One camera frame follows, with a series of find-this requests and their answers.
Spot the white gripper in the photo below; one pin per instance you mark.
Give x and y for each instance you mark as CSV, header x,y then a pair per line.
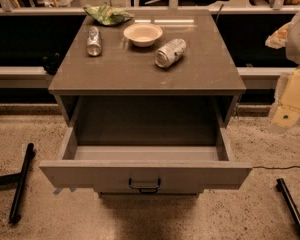
x,y
299,40

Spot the grey top drawer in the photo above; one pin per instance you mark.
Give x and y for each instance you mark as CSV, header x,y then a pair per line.
x,y
160,170

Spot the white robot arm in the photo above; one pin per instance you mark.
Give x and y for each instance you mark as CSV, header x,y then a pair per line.
x,y
288,37

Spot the black stand leg right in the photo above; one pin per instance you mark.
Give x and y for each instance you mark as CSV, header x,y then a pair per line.
x,y
283,189

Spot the black stand leg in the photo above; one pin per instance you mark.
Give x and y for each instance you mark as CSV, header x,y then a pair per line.
x,y
283,189
19,179

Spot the white green soda can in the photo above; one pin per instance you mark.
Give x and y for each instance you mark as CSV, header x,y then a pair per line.
x,y
170,53

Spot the white paper bowl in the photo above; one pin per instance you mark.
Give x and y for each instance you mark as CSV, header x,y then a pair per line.
x,y
143,34

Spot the grey cabinet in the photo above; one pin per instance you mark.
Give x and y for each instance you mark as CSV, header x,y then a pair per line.
x,y
122,98

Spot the silver slim can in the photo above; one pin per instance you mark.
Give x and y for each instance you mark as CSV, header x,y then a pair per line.
x,y
93,45

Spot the green chip bag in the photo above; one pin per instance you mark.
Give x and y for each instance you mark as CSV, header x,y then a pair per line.
x,y
107,15

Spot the blue tape cross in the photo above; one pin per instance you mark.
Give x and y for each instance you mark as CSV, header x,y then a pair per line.
x,y
57,191

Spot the black object on ledge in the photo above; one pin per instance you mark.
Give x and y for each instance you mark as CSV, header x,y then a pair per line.
x,y
51,64

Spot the black stand leg left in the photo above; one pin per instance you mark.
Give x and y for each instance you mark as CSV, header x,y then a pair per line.
x,y
19,179

